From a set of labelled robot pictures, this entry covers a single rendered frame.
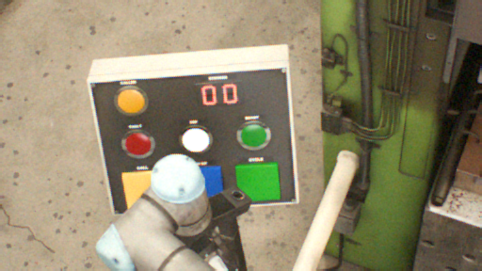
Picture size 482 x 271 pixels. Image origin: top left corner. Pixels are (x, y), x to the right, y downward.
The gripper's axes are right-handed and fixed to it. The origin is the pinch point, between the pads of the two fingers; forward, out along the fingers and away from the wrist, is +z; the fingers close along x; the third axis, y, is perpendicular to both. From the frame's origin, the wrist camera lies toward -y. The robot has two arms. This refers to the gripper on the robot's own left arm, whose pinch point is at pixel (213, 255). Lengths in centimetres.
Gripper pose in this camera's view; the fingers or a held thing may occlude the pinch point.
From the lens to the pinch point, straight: 176.5
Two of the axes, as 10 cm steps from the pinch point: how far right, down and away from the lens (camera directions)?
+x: 6.5, 6.3, -4.2
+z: 0.9, 4.9, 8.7
